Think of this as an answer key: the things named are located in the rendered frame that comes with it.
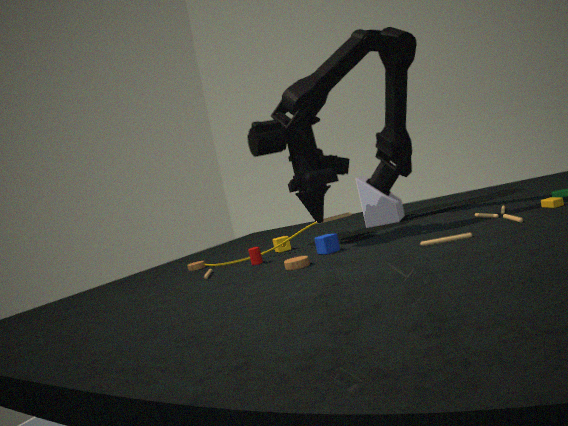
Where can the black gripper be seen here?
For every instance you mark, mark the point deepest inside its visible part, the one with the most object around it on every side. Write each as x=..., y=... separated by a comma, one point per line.
x=310, y=180

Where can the red cylinder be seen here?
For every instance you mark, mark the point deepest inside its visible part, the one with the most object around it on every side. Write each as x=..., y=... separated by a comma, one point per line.
x=255, y=256

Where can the blue cube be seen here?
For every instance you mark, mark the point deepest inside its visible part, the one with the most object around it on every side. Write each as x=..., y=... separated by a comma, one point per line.
x=327, y=244

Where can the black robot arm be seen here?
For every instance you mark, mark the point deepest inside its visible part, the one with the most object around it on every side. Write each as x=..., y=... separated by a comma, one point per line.
x=308, y=95

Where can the orange flat disc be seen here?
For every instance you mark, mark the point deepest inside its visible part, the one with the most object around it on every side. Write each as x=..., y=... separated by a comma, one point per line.
x=297, y=263

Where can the round wooden button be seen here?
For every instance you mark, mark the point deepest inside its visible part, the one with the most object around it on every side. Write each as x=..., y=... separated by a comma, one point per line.
x=196, y=266

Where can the green block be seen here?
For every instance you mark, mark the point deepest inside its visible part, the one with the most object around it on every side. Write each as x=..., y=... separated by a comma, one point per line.
x=560, y=193

